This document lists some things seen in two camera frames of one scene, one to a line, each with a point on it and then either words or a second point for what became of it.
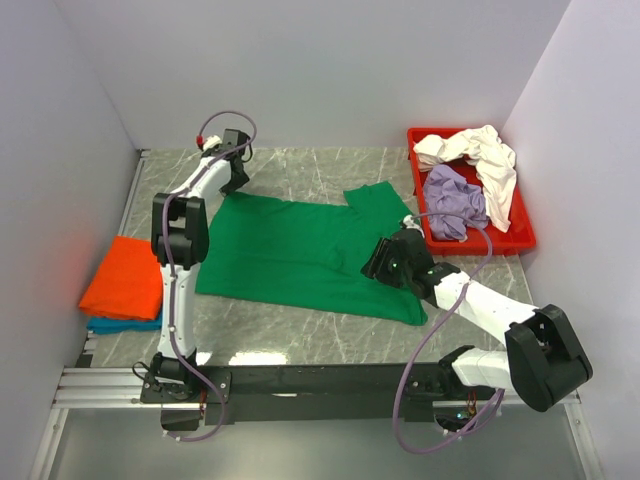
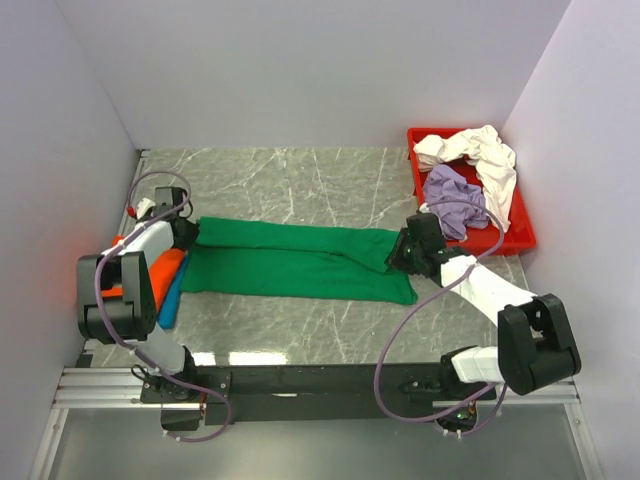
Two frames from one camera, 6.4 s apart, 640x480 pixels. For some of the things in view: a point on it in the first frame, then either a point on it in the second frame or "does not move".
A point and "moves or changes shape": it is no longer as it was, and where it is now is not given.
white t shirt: x=495 y=160 does not move
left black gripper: x=236 y=179 to x=186 y=232
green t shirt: x=303 y=252 moves or changes shape
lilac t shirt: x=447 y=191 does not move
